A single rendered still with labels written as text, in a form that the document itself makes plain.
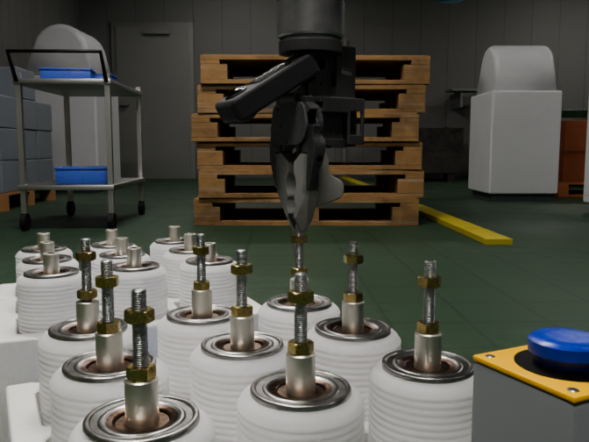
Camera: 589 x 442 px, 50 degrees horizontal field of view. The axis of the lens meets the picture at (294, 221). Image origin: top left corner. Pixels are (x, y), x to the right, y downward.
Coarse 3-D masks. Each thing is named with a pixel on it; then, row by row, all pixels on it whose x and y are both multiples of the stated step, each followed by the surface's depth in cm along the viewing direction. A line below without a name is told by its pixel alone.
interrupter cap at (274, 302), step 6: (270, 300) 74; (276, 300) 74; (282, 300) 74; (318, 300) 74; (324, 300) 74; (330, 300) 73; (270, 306) 71; (276, 306) 71; (282, 306) 71; (288, 306) 71; (312, 306) 71; (318, 306) 71; (324, 306) 71; (330, 306) 72
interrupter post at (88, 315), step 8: (80, 304) 62; (88, 304) 62; (96, 304) 62; (80, 312) 62; (88, 312) 62; (96, 312) 62; (80, 320) 62; (88, 320) 62; (96, 320) 62; (80, 328) 62; (88, 328) 62; (96, 328) 62
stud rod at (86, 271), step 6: (84, 240) 61; (84, 246) 61; (84, 252) 62; (84, 264) 62; (90, 264) 62; (84, 270) 62; (90, 270) 62; (84, 276) 62; (90, 276) 62; (84, 282) 62; (90, 282) 62; (84, 288) 62; (90, 288) 62; (84, 300) 62; (90, 300) 62
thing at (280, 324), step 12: (264, 312) 71; (276, 312) 70; (288, 312) 70; (312, 312) 70; (324, 312) 70; (336, 312) 71; (264, 324) 71; (276, 324) 69; (288, 324) 69; (312, 324) 69; (288, 336) 69
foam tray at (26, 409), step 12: (24, 384) 67; (36, 384) 67; (12, 396) 64; (24, 396) 64; (36, 396) 66; (12, 408) 61; (24, 408) 61; (36, 408) 61; (12, 420) 58; (24, 420) 58; (36, 420) 58; (12, 432) 56; (24, 432) 56; (36, 432) 56; (48, 432) 56
